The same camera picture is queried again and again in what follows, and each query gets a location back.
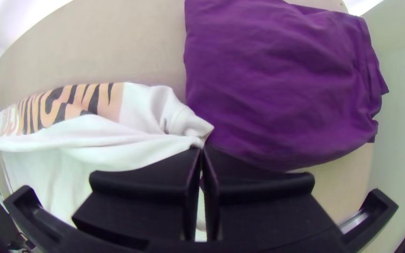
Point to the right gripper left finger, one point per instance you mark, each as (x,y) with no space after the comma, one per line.
(142,196)

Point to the white t-shirt with orange print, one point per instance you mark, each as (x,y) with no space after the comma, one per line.
(83,140)

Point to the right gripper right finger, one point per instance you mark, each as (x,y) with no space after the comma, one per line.
(258,207)

